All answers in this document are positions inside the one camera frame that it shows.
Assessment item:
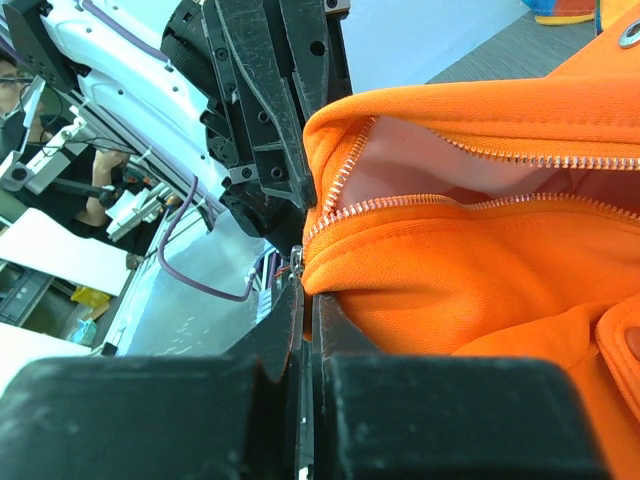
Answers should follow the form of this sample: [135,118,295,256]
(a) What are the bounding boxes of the person in black shirt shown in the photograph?
[0,49,151,251]

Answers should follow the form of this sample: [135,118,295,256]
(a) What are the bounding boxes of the orange zip jacket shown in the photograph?
[302,1,639,479]

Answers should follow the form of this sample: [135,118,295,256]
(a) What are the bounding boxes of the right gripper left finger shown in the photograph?
[1,283,305,479]

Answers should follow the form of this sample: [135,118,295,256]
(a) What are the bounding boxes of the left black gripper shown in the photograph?
[161,0,352,245]

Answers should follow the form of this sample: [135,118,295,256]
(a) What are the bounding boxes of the multicolour crumpled cloth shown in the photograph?
[522,0,608,26]

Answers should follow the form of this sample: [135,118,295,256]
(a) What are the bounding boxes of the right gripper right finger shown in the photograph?
[312,295,612,479]

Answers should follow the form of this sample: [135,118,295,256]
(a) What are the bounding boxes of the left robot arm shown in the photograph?
[1,1,351,252]

